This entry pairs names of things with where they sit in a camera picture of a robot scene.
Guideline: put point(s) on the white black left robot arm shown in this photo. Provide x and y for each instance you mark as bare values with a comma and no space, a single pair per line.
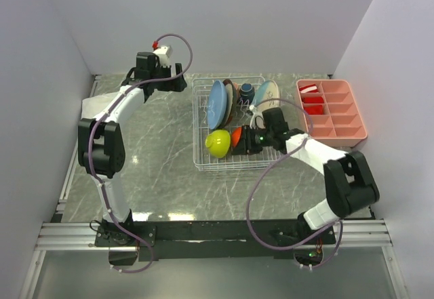
101,149

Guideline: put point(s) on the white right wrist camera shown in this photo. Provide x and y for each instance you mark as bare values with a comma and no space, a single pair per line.
257,120

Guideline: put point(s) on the white folded cloth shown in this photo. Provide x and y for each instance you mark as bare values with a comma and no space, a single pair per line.
93,108

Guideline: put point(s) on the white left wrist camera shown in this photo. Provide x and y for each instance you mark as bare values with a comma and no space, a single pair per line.
163,52

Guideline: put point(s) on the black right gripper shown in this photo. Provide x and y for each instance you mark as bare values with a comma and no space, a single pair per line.
246,146

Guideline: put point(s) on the orange plastic bowl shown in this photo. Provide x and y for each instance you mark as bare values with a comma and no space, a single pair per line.
235,136

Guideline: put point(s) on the yellow-green plastic bowl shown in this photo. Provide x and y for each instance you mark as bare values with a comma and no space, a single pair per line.
218,143

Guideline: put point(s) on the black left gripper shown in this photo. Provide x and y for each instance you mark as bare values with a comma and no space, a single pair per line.
178,85

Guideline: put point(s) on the red white cup in tray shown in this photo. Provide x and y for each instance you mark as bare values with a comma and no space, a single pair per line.
306,89

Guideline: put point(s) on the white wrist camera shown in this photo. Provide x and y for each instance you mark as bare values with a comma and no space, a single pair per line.
163,52
257,120

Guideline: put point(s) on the brown rimmed plate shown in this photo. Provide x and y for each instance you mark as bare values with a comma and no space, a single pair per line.
232,97

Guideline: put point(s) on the cream and blue plate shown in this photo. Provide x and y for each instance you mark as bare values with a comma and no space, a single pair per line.
266,96

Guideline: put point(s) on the pink compartment organizer tray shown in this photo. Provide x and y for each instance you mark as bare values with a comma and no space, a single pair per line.
341,124

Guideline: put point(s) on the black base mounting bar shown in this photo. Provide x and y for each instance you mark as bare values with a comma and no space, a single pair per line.
203,239

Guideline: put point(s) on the white wire dish rack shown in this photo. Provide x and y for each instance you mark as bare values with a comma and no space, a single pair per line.
203,160

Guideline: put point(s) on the dark blue mug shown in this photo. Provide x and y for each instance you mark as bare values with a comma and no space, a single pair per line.
246,92

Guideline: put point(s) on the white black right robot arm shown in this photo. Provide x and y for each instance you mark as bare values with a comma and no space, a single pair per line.
349,183

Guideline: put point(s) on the aluminium frame rail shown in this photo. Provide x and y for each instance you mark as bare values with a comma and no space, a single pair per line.
353,259

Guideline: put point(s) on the light blue plate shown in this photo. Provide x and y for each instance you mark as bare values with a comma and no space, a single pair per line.
217,102

